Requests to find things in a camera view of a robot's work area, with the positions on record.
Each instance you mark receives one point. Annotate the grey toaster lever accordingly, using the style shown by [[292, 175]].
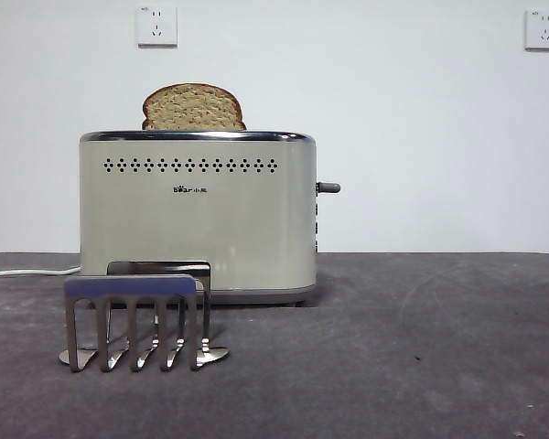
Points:
[[330, 187]]

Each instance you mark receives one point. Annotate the brown seeded bread slice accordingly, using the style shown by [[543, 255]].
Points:
[[194, 107]]

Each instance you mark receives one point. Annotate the cream and chrome toaster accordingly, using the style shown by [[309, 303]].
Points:
[[238, 228]]

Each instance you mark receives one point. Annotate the steel toast rack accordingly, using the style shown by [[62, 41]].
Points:
[[130, 287]]

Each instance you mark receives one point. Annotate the white wall socket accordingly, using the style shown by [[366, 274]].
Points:
[[543, 30], [157, 26]]

